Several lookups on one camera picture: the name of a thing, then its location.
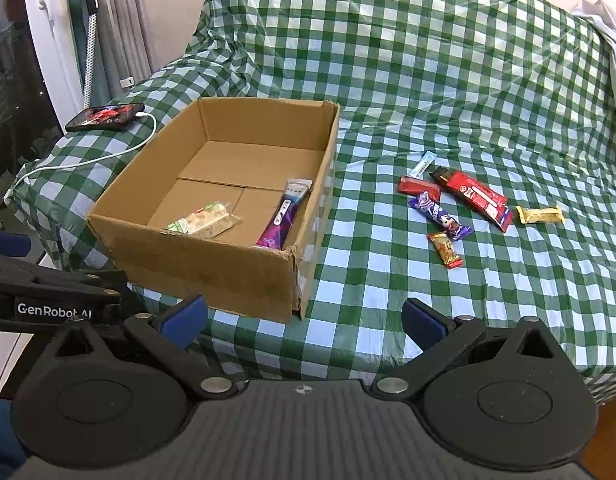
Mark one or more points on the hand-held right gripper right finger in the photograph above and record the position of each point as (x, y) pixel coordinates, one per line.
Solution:
(425, 320)

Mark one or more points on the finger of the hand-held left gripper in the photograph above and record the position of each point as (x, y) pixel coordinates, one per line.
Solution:
(63, 282)
(8, 244)

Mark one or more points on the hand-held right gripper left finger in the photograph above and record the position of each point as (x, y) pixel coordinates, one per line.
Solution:
(183, 317)

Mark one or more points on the cardboard box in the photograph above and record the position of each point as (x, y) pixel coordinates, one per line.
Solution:
(188, 270)

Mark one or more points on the orange snack packet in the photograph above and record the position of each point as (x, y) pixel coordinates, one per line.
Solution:
(444, 250)

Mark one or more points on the purple white snack packet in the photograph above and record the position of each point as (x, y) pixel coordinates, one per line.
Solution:
(437, 210)

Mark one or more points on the long red snack bar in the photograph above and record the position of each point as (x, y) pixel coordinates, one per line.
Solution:
(472, 195)

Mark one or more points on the small red snack packet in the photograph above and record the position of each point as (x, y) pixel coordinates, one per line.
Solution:
(417, 186)

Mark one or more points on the light blue snack packet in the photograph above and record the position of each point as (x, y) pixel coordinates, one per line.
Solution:
(421, 165)

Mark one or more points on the yellow snack packet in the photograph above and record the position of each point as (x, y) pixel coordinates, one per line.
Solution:
(540, 215)

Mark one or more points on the green white cracker packet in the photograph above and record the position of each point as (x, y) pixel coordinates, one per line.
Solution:
(203, 220)

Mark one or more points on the dark glass door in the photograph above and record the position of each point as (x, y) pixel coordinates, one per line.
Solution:
(13, 110)

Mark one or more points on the long purple snack bar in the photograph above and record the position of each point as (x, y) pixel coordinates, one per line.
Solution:
(280, 220)

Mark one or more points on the black smartphone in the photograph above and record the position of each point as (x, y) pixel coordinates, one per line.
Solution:
(105, 116)

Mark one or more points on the small white clip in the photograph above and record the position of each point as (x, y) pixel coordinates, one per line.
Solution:
(126, 81)

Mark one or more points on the green checked cloth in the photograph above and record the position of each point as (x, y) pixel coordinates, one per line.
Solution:
(437, 85)

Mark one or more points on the grey curtain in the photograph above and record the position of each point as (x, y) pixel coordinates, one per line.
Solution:
(123, 20)

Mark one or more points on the crumpled white cloth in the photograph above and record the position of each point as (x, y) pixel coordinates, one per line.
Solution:
(602, 15)

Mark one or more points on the white door frame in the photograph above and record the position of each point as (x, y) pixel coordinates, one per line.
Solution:
(53, 60)

